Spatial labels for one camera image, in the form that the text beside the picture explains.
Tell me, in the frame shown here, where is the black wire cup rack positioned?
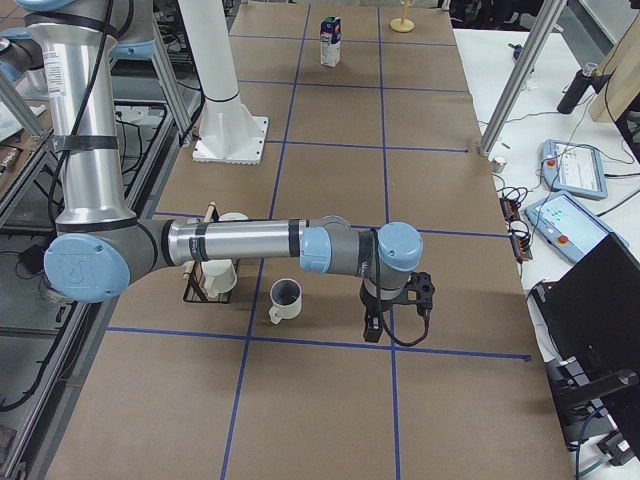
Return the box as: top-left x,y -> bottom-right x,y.
181,203 -> 239,306

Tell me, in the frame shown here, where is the near teach pendant tablet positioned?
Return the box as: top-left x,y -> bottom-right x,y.
525,190 -> 613,263

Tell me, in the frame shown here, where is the wooden cup tree stand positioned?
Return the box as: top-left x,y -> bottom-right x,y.
389,0 -> 415,33

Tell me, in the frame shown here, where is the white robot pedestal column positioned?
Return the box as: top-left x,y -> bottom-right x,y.
179,0 -> 269,165

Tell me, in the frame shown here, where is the small silver cylinder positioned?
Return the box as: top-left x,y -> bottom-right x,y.
491,156 -> 507,174

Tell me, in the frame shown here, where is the white mug grey inside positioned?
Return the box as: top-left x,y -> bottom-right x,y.
269,278 -> 302,325

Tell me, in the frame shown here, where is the white blue milk carton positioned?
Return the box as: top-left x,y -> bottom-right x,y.
319,16 -> 342,67

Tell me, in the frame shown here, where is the orange black cable connector strip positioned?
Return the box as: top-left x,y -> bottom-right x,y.
499,197 -> 533,264

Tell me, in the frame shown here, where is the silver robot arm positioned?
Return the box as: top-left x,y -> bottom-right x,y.
22,1 -> 435,342

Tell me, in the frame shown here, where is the far teach pendant tablet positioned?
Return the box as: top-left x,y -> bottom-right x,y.
540,139 -> 608,200

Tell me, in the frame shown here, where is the black water bottle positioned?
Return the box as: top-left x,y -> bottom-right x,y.
556,62 -> 598,115

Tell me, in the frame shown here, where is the black camera cable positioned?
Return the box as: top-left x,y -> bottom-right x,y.
372,227 -> 431,347

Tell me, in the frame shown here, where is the teach pendant tablet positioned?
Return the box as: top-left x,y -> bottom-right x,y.
525,190 -> 613,263
540,139 -> 608,200

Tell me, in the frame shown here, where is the aluminium frame post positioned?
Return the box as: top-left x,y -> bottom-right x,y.
478,0 -> 566,157

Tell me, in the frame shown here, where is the black laptop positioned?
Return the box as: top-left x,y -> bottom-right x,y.
542,232 -> 640,381

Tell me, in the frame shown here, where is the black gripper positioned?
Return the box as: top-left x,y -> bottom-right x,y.
359,278 -> 408,343

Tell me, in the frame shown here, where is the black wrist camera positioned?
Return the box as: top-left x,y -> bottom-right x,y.
405,272 -> 435,315

